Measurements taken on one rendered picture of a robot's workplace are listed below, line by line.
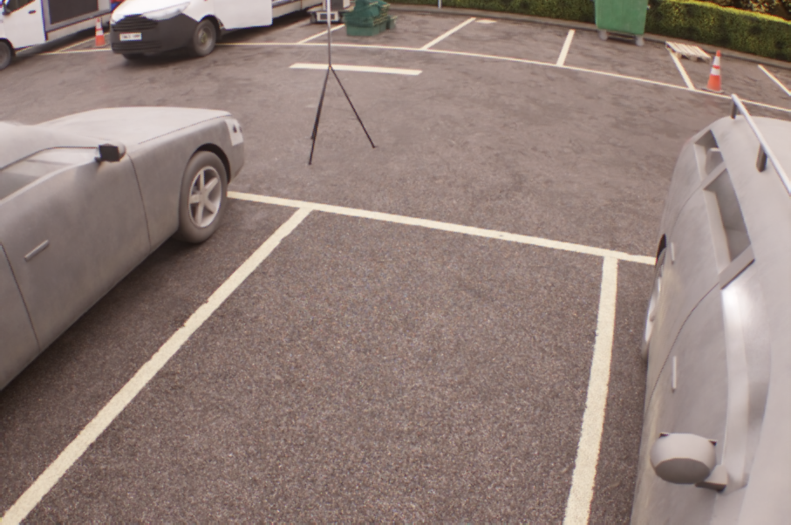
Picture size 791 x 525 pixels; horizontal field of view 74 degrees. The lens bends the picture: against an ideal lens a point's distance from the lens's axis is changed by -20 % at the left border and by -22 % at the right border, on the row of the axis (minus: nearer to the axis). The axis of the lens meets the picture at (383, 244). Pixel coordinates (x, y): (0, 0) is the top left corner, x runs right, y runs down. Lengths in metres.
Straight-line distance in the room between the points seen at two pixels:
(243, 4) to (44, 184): 8.47
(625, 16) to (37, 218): 12.24
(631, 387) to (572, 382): 0.34
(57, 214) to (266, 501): 1.81
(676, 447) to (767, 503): 0.29
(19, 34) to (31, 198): 12.12
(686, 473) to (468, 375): 2.02
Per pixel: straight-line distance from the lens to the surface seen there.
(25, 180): 3.40
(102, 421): 3.33
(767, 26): 15.99
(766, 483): 1.61
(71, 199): 3.51
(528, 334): 3.70
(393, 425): 3.08
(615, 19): 13.74
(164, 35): 10.96
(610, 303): 4.08
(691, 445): 1.56
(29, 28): 15.19
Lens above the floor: 2.17
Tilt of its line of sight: 29 degrees down
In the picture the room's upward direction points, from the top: straight up
